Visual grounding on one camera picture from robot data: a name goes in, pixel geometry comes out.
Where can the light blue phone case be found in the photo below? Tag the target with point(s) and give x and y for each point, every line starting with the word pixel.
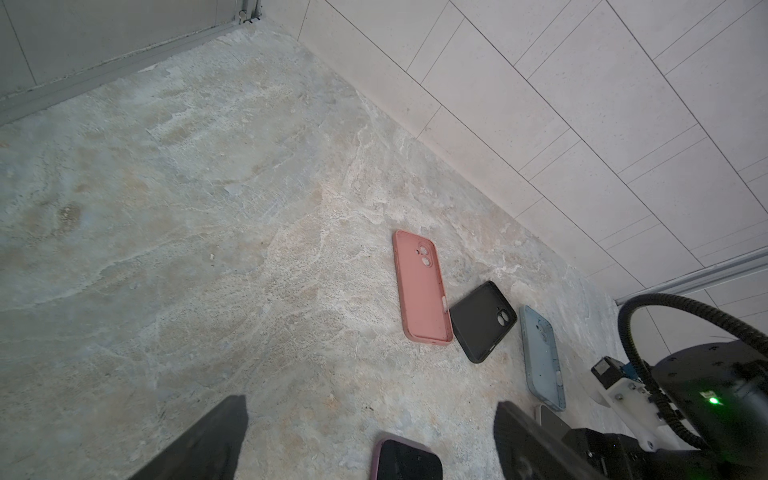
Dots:
pixel 542 366

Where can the black phone case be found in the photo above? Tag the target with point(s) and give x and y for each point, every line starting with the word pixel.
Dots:
pixel 481 320

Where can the purple-edged black phone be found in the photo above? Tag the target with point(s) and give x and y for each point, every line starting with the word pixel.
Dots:
pixel 396 458

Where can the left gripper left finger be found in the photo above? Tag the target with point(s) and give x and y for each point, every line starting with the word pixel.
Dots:
pixel 209 449

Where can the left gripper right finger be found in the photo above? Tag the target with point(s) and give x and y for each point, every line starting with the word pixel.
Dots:
pixel 527 451

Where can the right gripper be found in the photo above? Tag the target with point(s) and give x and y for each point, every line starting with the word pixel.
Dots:
pixel 618 456

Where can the pink phone case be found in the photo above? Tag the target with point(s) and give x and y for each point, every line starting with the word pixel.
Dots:
pixel 423 303

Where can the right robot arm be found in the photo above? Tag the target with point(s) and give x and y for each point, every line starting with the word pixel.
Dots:
pixel 720 389

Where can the middle black phone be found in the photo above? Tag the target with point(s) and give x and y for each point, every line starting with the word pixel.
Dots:
pixel 551 422

